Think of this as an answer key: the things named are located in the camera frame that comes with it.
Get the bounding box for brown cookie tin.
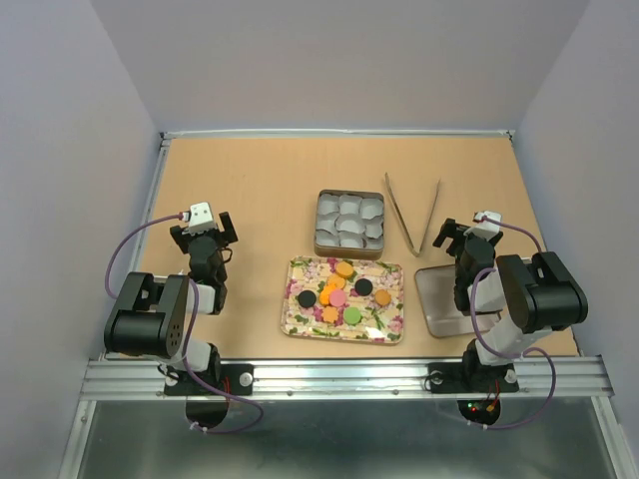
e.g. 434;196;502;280
314;189;385;260

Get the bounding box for green sandwich cookie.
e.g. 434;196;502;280
342;306;361;325

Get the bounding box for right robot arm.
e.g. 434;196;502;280
425;211;588;394

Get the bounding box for orange round biscuit top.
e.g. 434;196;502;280
334;261;354;278

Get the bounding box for metal tongs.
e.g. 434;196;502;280
383;172;441;258

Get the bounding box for orange flower cookie right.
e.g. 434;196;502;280
374;289;392;306

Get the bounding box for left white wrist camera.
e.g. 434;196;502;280
183;202;218;236

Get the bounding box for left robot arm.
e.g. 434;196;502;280
104;203;238;393

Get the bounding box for floral serving tray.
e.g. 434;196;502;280
281;256;404;345

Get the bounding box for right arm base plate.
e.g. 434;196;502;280
426;362;519;394

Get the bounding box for pink macaron cookie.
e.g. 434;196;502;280
329;289;346;308

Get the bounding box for orange fish cookie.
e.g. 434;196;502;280
319;284;335;306

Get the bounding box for purple cable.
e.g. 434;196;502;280
470;214;557;430
106;212;266;434

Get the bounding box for orange flower cookie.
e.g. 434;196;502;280
321;306;338;323
374;289;392;306

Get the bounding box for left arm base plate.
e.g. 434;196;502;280
157;363;255;397

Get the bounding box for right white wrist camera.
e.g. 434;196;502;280
464;211;502;240

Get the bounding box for orange round biscuit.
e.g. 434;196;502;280
326;273;346;289
334;261;354;278

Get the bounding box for brown tin lid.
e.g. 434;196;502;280
414;265;506;338

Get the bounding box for orange flower cookie left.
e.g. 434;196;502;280
321;306;338;323

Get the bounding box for aluminium front rail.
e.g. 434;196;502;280
80;356;614;402

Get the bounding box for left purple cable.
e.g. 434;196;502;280
106;212;266;434

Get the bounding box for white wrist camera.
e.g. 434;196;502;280
464;211;502;240
183;202;218;236

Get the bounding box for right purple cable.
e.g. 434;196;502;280
470;214;557;430

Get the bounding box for black sandwich cookie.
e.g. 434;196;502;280
354;278;373;296
297;289;317;308

